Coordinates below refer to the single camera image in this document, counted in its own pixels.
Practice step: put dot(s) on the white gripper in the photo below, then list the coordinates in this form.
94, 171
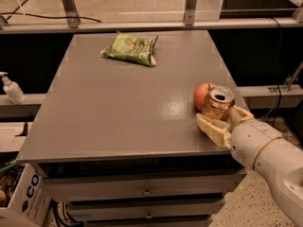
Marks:
252, 140

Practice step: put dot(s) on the orange soda can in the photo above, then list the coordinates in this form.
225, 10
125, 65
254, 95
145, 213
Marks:
218, 101

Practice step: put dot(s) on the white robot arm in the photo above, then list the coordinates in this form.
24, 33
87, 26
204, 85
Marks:
280, 164

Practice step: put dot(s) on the red apple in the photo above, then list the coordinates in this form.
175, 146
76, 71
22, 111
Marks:
200, 93

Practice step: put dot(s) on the top drawer knob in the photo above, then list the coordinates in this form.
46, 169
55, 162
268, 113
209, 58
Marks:
147, 192

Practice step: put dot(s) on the drawer knob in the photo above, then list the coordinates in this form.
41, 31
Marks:
149, 215
147, 192

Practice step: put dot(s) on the grey drawer cabinet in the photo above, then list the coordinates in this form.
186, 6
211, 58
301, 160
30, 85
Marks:
107, 129

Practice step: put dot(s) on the green chip bag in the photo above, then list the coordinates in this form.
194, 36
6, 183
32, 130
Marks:
127, 47

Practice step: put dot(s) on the white cardboard box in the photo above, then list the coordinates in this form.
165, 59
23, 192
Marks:
29, 203

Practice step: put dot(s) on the white pump bottle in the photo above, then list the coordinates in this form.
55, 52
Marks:
12, 89

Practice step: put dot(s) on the right metal bracket post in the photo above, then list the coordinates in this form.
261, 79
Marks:
189, 15

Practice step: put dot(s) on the metal bracket post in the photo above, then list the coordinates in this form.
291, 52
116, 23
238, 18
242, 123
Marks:
71, 14
189, 15

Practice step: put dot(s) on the left metal bracket post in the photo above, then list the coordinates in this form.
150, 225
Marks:
71, 14

